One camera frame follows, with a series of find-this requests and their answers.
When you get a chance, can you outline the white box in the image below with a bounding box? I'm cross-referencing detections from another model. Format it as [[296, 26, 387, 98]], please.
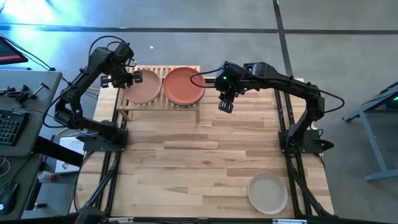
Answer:
[[54, 136, 86, 174]]

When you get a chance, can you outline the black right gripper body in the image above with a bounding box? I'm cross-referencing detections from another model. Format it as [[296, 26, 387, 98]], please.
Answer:
[[215, 63, 249, 96]]

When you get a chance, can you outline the black computer mouse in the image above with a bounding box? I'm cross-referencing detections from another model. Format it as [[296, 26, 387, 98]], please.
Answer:
[[0, 182, 19, 215]]

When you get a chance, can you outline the black aluminium table frame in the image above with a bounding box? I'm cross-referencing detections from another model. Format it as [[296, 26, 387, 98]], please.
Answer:
[[67, 77, 335, 224]]

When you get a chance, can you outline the grey desk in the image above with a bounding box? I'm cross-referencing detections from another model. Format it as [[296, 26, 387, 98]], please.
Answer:
[[0, 70, 63, 220]]

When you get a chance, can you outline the terracotta red plate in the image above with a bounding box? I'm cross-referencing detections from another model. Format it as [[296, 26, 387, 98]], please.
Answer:
[[162, 67, 206, 106]]

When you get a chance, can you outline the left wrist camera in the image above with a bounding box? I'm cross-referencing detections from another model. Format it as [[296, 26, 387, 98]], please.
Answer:
[[115, 42, 135, 63]]

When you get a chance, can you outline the grey beige plate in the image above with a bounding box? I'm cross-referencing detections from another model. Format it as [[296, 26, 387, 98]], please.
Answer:
[[247, 172, 289, 215]]

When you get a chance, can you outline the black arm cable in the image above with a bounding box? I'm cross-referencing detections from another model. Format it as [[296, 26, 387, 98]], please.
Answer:
[[317, 89, 346, 114], [42, 35, 137, 129]]

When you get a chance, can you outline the grey metal hand tool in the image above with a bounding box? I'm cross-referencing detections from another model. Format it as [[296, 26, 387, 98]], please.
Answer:
[[29, 81, 50, 100]]

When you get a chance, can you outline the black clamp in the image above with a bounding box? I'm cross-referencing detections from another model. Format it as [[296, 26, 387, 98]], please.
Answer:
[[0, 84, 30, 105]]

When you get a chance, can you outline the black camera cable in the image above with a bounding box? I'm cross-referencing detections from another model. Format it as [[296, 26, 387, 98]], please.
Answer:
[[189, 65, 226, 90]]

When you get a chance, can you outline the clear bottle red cap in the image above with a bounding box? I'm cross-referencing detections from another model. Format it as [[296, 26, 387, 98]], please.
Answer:
[[36, 170, 58, 184]]

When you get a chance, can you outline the tan orange plate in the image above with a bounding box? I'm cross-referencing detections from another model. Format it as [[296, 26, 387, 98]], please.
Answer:
[[123, 68, 163, 105]]

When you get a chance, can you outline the wooden slatted shelf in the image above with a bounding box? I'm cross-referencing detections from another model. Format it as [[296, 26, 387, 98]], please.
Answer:
[[116, 64, 201, 123]]

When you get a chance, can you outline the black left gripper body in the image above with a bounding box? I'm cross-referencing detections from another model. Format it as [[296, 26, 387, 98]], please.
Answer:
[[108, 63, 134, 89]]

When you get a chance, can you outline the black keyboard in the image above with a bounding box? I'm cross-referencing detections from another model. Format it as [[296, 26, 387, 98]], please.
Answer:
[[0, 109, 30, 147]]

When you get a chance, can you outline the grey metal table frame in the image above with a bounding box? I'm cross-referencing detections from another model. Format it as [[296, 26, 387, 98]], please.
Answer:
[[341, 81, 398, 182]]

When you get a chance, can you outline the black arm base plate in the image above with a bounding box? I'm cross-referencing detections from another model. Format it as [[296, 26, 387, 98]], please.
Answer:
[[83, 126, 129, 153], [278, 128, 324, 155]]

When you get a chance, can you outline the dark computer monitor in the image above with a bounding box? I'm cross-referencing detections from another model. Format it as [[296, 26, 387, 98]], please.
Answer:
[[0, 34, 29, 66]]

